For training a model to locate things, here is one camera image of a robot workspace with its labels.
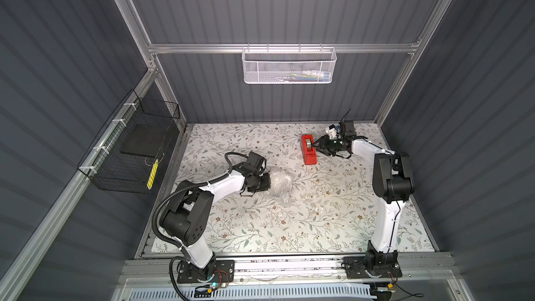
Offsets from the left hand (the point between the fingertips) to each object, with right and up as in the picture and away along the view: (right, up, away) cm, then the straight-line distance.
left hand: (272, 188), depth 90 cm
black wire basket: (-51, +16, -18) cm, 57 cm away
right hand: (+22, +19, +10) cm, 30 cm away
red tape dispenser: (+18, +15, +12) cm, 26 cm away
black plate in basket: (-46, +21, -14) cm, 52 cm away
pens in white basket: (+16, +50, +1) cm, 52 cm away
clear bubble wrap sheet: (+4, +1, +1) cm, 4 cm away
